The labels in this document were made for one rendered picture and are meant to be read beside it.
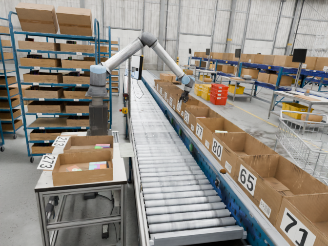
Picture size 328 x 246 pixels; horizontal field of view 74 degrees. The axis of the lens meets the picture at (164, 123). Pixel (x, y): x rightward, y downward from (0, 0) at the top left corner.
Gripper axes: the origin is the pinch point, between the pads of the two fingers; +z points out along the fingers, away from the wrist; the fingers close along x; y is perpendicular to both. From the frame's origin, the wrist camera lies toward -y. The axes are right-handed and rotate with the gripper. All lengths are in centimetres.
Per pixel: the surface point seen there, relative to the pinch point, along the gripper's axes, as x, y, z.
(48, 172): -111, 95, 57
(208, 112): 27.1, 20.7, -5.2
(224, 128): 28, 63, -2
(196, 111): 13.3, 20.0, -2.9
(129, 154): -54, 71, 42
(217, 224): -11, 157, 31
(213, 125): 17, 59, -1
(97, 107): -90, 32, 19
